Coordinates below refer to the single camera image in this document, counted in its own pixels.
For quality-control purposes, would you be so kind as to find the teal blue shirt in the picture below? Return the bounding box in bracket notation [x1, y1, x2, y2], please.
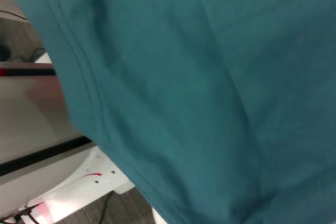
[0, 0, 336, 224]

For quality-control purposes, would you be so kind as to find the black and red bar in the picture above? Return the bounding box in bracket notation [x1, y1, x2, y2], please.
[0, 61, 57, 77]

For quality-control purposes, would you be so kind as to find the black floor cable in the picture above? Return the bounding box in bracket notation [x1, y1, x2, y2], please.
[14, 191, 119, 224]

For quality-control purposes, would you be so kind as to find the white chassis with holes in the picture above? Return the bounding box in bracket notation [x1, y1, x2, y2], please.
[0, 147, 138, 224]

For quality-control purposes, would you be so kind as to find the black cable bundle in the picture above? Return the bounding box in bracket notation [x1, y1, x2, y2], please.
[0, 45, 46, 63]

